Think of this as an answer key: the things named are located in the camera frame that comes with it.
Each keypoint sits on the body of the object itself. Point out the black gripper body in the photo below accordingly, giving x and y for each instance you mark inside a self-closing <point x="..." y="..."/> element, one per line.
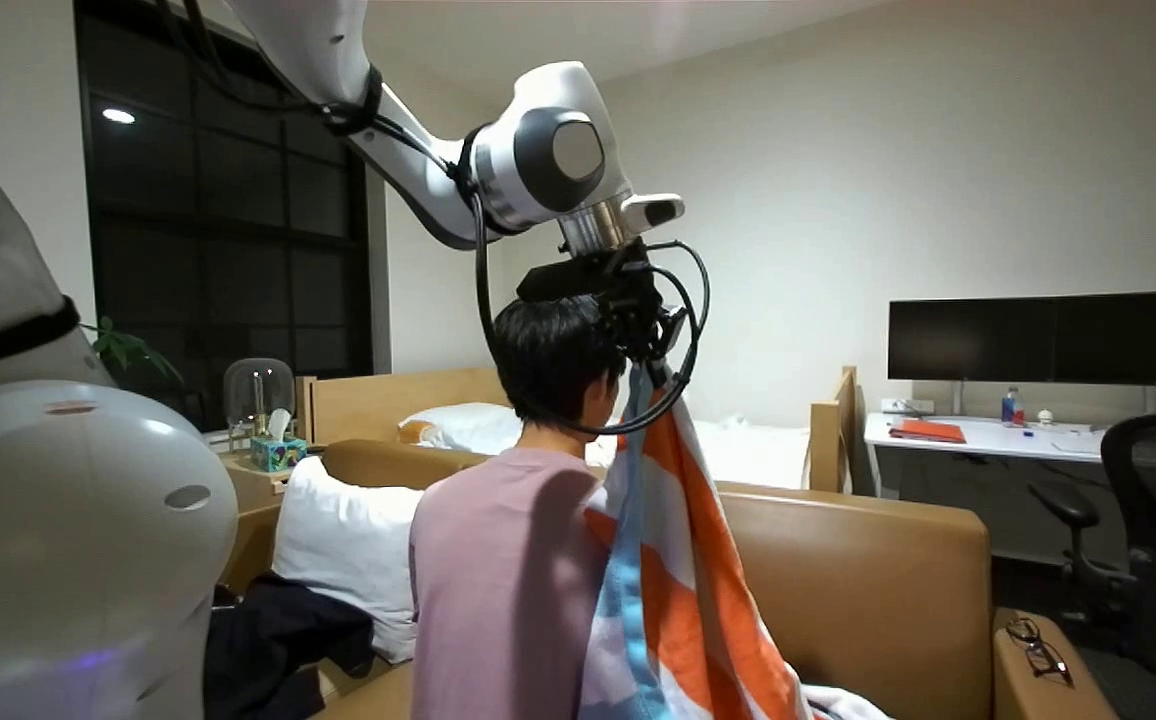
<point x="636" y="312"/>

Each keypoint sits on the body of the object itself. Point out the orange white striped towel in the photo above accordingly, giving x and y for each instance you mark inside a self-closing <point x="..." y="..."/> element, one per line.
<point x="683" y="587"/>

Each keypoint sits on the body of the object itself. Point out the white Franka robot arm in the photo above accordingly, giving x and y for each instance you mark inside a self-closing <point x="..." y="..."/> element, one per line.
<point x="59" y="534"/>

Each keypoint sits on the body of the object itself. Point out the man in pink shirt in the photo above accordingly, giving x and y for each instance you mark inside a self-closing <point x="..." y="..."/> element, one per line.
<point x="497" y="587"/>

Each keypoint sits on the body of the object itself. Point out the small white bed pillow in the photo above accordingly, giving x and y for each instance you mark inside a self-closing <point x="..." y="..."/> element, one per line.
<point x="461" y="431"/>

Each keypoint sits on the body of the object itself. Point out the red flat item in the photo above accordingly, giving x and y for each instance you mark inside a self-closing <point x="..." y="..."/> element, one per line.
<point x="930" y="435"/>

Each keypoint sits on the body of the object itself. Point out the large white pillow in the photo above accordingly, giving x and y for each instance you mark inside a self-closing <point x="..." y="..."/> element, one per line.
<point x="343" y="544"/>

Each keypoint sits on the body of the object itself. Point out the teal tissue box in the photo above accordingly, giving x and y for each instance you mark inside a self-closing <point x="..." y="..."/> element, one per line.
<point x="283" y="454"/>

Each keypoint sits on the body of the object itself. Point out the small blue bottle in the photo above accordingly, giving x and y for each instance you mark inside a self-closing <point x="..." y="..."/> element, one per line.
<point x="1011" y="406"/>

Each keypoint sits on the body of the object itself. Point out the glass dome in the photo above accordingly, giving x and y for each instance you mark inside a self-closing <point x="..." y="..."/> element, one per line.
<point x="259" y="386"/>

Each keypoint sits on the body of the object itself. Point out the white desk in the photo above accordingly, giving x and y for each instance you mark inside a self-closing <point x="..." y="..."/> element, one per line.
<point x="1000" y="443"/>

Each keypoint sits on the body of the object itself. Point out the black computer monitor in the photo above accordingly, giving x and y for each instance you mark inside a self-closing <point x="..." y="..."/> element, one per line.
<point x="1049" y="342"/>

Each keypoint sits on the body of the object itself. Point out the dark window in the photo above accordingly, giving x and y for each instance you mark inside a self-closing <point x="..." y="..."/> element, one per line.
<point x="216" y="225"/>

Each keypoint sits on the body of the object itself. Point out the wooden side table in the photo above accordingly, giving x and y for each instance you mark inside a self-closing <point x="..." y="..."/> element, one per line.
<point x="259" y="522"/>

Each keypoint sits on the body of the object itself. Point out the dark clothes pile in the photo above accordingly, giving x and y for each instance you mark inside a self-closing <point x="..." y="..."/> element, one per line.
<point x="277" y="642"/>

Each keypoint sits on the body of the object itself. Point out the green plant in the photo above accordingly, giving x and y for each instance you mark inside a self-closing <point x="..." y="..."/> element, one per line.
<point x="129" y="354"/>

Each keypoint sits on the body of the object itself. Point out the black eyeglasses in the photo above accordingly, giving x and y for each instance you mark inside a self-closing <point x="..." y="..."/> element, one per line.
<point x="1041" y="650"/>

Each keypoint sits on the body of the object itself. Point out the brown leather ottoman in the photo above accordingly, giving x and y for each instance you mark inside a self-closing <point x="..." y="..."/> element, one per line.
<point x="1071" y="687"/>

